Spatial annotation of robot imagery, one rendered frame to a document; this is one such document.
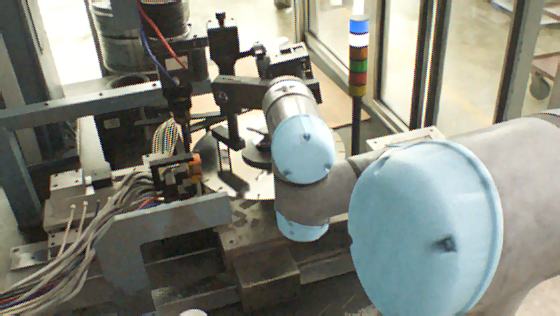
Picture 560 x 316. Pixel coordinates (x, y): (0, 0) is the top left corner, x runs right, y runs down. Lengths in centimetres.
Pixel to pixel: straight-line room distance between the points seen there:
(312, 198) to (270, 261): 39
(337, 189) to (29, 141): 106
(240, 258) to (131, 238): 23
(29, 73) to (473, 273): 136
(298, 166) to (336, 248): 53
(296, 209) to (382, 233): 36
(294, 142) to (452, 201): 34
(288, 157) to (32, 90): 105
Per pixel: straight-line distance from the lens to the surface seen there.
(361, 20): 124
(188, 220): 98
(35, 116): 129
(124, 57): 170
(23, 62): 155
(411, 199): 33
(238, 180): 107
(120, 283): 105
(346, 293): 112
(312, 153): 65
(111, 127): 147
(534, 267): 37
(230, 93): 83
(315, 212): 73
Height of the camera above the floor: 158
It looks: 34 degrees down
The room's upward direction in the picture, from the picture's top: 3 degrees counter-clockwise
